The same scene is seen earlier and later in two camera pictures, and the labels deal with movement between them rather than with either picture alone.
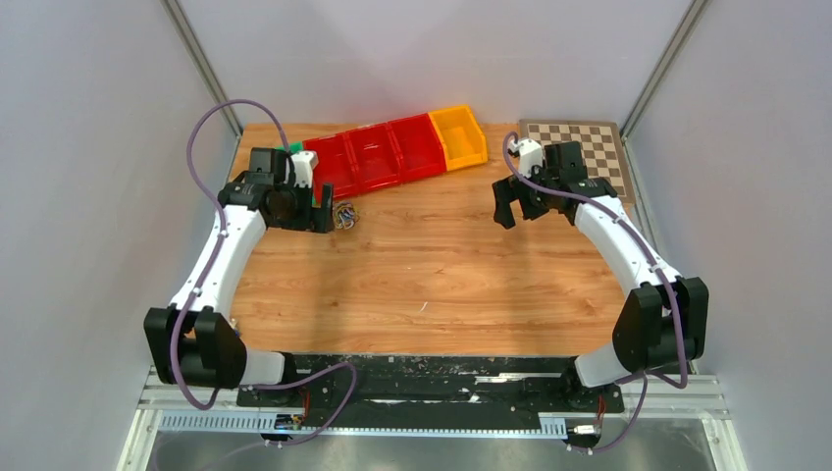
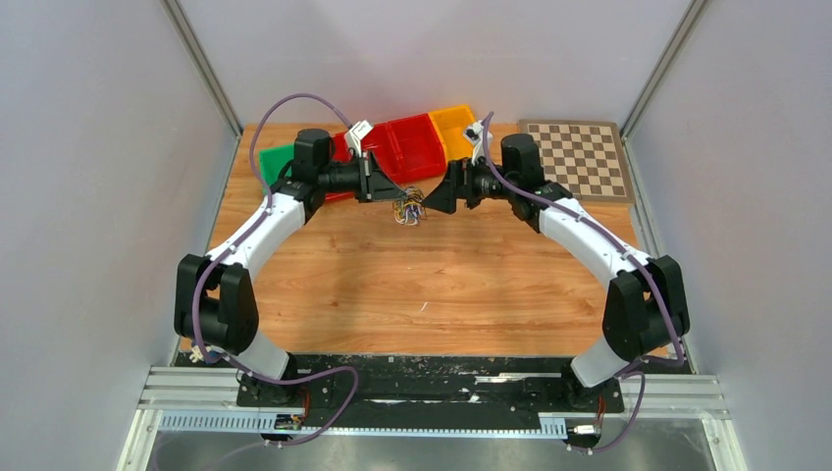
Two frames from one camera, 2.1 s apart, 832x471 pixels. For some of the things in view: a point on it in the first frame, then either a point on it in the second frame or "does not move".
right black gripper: (506, 191) -> (458, 183)
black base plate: (433, 392) does not move
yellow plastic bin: (461, 135) does not move
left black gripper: (315, 219) -> (374, 183)
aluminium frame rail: (688, 393) does not move
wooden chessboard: (600, 143) does not move
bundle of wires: (344, 215) -> (411, 211)
